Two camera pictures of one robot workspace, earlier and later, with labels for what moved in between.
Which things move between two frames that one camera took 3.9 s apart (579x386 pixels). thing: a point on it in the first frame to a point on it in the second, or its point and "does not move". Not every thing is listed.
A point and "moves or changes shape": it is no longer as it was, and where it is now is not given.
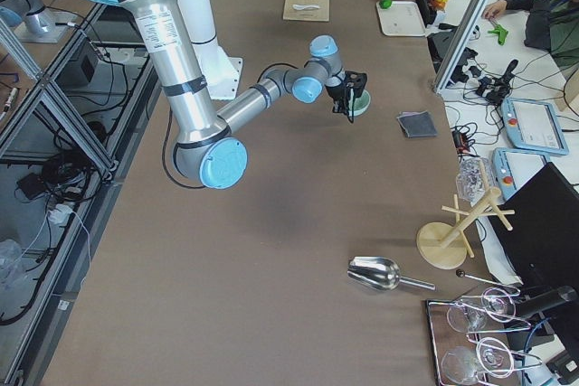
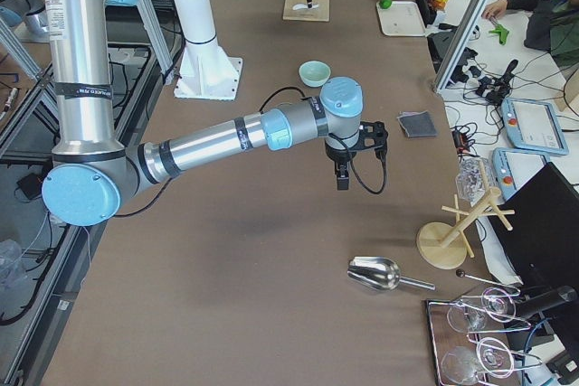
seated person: [554, 25] does not move
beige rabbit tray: [402, 19] does not move
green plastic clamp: [501, 32] does not move
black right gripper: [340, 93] to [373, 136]
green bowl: [360, 104] moves or changes shape
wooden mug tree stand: [444, 245] does not move
